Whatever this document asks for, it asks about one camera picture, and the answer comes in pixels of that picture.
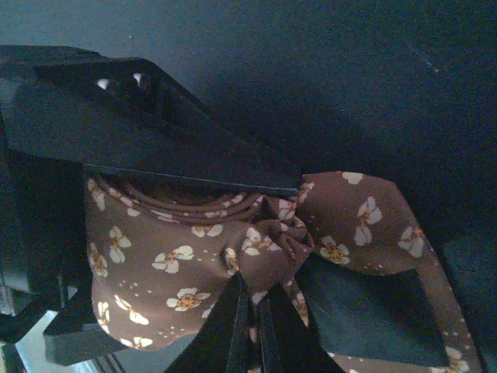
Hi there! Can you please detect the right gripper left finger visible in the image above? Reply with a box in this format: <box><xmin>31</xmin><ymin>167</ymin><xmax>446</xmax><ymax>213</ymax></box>
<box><xmin>165</xmin><ymin>274</ymin><xmax>249</xmax><ymax>373</ymax></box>

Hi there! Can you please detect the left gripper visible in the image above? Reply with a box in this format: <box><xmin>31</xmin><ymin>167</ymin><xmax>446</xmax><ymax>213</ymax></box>
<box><xmin>1</xmin><ymin>150</ymin><xmax>123</xmax><ymax>365</ymax></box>

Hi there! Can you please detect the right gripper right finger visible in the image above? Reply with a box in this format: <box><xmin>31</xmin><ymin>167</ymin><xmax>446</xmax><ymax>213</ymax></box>
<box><xmin>259</xmin><ymin>284</ymin><xmax>342</xmax><ymax>373</ymax></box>

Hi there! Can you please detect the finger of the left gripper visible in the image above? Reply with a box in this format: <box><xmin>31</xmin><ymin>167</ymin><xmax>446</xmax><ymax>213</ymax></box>
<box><xmin>1</xmin><ymin>45</ymin><xmax>302</xmax><ymax>197</ymax></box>

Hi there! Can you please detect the brown floral tie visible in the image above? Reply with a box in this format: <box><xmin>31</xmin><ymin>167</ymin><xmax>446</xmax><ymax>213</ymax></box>
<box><xmin>85</xmin><ymin>172</ymin><xmax>482</xmax><ymax>372</ymax></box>

